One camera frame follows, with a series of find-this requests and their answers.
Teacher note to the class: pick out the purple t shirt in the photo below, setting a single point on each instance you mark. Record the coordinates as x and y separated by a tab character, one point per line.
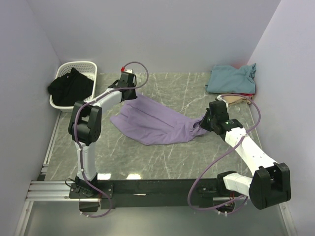
152	123

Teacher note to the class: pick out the aluminium rail frame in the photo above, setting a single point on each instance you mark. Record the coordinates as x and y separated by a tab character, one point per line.
43	191

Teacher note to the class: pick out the tan folded t shirt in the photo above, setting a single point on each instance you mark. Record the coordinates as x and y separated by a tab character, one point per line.
233	99

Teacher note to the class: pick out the teal folded t shirt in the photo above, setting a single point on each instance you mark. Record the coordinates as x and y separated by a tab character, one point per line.
228	79

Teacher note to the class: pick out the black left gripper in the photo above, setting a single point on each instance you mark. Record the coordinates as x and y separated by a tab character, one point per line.
133	96

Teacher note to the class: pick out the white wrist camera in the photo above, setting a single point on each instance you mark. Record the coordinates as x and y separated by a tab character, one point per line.
126	70
220	98

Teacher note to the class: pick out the red folded t shirt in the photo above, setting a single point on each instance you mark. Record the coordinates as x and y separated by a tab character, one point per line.
247	95

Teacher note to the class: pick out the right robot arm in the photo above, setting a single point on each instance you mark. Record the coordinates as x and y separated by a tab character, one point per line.
270	182

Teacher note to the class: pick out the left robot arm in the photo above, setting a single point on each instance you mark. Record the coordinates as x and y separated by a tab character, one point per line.
85	128

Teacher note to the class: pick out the black t shirt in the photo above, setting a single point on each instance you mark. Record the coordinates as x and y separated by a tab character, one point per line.
70	88

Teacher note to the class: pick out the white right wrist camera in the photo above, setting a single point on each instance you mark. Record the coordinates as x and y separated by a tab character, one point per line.
220	98

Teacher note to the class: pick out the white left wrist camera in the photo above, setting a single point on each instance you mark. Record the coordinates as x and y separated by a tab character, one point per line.
126	70

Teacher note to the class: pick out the white laundry basket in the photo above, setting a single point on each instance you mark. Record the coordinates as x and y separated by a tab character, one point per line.
86	68

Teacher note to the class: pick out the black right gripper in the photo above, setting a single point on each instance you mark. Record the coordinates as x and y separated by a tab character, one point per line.
203	123

